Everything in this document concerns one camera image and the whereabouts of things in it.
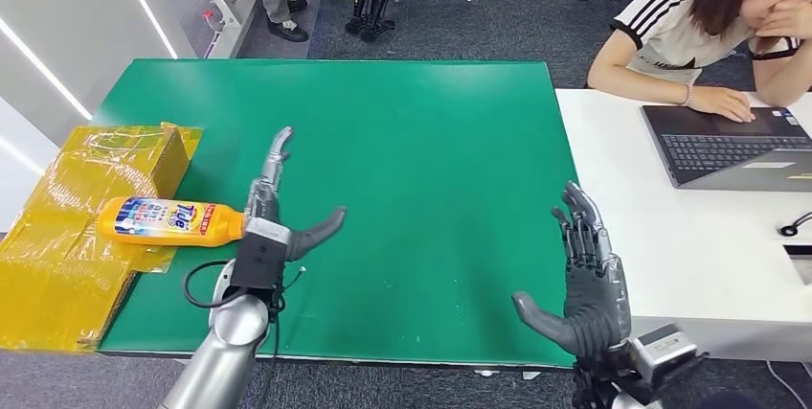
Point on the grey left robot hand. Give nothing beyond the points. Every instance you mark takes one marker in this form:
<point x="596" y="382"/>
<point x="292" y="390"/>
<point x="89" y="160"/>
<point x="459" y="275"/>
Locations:
<point x="263" y="200"/>

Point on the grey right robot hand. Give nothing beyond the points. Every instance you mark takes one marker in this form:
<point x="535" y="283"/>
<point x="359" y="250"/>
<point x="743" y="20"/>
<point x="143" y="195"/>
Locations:
<point x="596" y="304"/>

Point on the orange detergent bottle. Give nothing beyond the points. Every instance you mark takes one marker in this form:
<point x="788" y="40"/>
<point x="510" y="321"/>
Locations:
<point x="165" y="222"/>

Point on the white desk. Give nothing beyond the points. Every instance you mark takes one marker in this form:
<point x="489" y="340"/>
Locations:
<point x="698" y="254"/>

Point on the green table mat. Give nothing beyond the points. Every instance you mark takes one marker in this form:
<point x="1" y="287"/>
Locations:
<point x="412" y="171"/>

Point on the dark grey laptop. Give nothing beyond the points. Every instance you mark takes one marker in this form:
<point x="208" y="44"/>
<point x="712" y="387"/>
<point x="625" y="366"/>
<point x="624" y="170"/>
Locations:
<point x="717" y="149"/>

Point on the black flat device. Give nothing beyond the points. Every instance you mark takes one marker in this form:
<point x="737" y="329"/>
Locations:
<point x="802" y="263"/>

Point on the yellow taped cardboard box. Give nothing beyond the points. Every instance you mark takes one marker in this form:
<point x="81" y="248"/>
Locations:
<point x="57" y="279"/>

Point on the seated person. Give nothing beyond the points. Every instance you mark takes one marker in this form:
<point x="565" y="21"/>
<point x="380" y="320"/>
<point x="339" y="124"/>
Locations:
<point x="672" y="19"/>

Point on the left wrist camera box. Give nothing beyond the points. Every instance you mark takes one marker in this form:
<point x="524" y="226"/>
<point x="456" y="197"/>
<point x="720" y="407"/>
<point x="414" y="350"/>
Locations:
<point x="257" y="260"/>

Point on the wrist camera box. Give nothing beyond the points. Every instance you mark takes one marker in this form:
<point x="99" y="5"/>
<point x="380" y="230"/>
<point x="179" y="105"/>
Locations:
<point x="666" y="349"/>
<point x="257" y="260"/>

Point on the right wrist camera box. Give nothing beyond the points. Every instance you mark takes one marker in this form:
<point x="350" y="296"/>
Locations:
<point x="666" y="349"/>

